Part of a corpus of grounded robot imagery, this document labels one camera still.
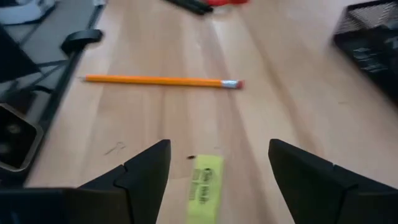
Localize red-handled scissors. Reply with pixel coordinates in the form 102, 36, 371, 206
206, 0, 251, 7

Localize black mesh desk organizer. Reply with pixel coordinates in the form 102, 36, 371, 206
331, 0, 398, 105

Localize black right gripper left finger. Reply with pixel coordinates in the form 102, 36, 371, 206
77, 139, 172, 224

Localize black square camera housing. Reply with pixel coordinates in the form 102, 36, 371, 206
0, 102, 44, 184

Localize black table clamp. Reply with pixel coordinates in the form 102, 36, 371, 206
60, 29, 104, 57

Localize black pen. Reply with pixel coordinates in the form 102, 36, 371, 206
163, 0, 206, 16
183, 0, 215, 13

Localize orange pencil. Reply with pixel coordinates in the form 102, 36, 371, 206
79, 74, 246, 90

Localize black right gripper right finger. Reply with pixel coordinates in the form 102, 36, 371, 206
268, 139, 398, 224

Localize white plastic object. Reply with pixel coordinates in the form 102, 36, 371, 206
0, 0, 57, 26

